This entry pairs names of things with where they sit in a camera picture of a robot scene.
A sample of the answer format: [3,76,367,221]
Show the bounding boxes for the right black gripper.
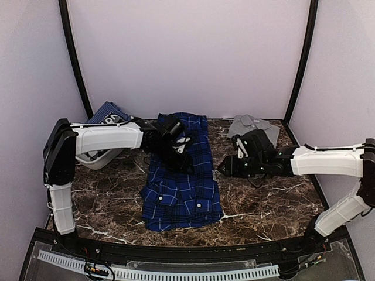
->
[218,154,267,178]

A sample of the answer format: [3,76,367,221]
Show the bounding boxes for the blue plaid long sleeve shirt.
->
[140,112,223,232]

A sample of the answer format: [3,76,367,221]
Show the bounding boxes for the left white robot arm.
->
[43,115,193,255]

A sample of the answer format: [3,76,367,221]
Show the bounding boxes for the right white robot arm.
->
[218,138,374,254]

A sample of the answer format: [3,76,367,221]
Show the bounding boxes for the folded grey polo shirt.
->
[227,114,280,148]

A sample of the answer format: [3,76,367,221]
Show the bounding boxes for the black white checked shirt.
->
[85,112,125,161]

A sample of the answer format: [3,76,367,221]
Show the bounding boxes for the grey plastic laundry basket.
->
[74,116,140,171]

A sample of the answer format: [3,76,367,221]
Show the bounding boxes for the small blue checked shirt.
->
[86,101,131,124]

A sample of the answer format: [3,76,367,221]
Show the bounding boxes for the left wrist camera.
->
[158,115,193,154]

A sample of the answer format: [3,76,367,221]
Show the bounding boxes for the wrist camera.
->
[158,115,193,154]
[231,129,276,159]

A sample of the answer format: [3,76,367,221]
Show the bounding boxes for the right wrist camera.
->
[231,129,276,159]

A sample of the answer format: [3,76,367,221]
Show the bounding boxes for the white slotted cable duct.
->
[37,250,279,280]

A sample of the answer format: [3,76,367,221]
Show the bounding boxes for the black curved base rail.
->
[19,227,365,280]

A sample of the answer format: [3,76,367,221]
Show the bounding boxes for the right black frame post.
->
[283,0,319,126]

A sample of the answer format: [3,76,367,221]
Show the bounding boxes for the black frame post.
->
[58,0,94,119]
[283,0,319,126]

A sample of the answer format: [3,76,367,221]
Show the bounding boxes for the left black frame post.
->
[58,0,94,119]

